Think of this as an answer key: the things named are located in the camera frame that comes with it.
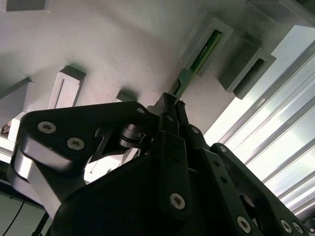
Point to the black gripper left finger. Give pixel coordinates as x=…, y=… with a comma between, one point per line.
x=73, y=123

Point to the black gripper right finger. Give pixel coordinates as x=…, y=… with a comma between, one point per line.
x=221, y=172

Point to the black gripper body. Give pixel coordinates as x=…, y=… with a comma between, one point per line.
x=123, y=209

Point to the green RAM stick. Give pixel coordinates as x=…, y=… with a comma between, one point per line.
x=187, y=76

